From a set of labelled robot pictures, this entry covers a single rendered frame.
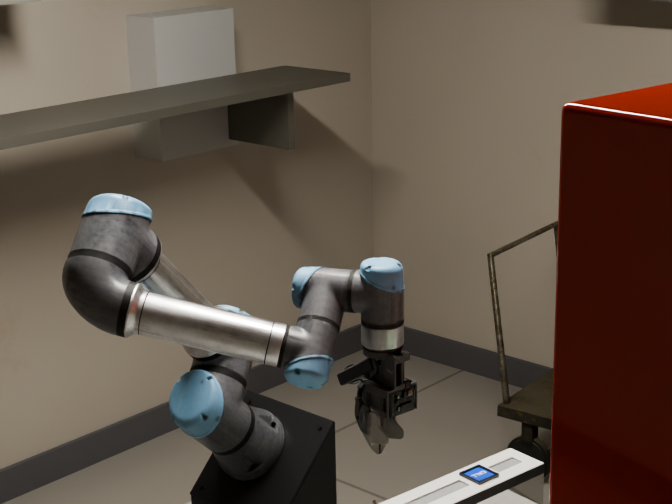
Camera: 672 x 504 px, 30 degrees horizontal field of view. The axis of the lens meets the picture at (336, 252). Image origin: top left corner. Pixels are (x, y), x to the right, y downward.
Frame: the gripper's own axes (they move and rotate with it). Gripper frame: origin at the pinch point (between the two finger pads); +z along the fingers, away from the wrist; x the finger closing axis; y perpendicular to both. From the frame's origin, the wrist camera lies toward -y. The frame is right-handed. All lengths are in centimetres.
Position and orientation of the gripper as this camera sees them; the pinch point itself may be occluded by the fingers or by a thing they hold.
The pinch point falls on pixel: (376, 445)
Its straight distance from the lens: 230.3
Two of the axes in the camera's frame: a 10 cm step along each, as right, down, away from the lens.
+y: 6.4, 2.1, -7.4
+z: 0.2, 9.6, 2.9
